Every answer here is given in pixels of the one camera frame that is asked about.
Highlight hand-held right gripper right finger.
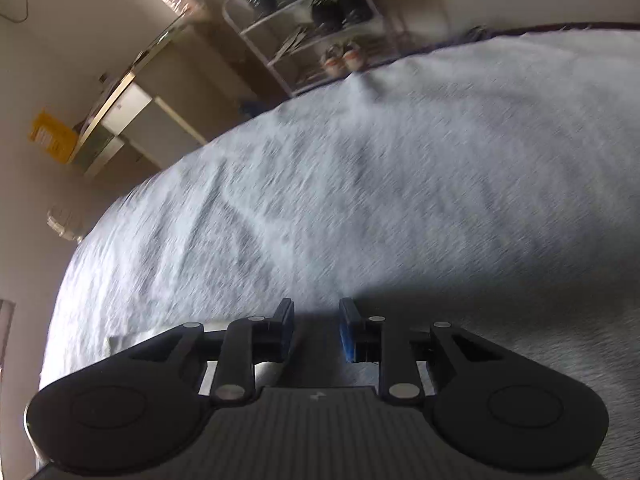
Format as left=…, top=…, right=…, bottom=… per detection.
left=339, top=297, right=506, bottom=403

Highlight white metal shoe rack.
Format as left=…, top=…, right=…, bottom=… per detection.
left=221, top=0, right=418, bottom=99

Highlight white orange-soled sneaker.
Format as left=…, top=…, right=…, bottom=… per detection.
left=320, top=44, right=346, bottom=77
left=341, top=41, right=364, bottom=72

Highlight cream bedpost finial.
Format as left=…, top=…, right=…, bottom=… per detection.
left=46, top=204, right=87, bottom=245

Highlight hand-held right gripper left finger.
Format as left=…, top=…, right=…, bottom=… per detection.
left=129, top=298, right=295, bottom=406

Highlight cream wooden desk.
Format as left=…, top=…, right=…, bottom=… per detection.
left=70, top=12, right=261, bottom=177

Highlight grey insoles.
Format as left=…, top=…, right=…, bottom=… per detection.
left=274, top=27, right=313, bottom=56

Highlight yellow calendar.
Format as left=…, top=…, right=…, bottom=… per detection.
left=29, top=109, right=81, bottom=164

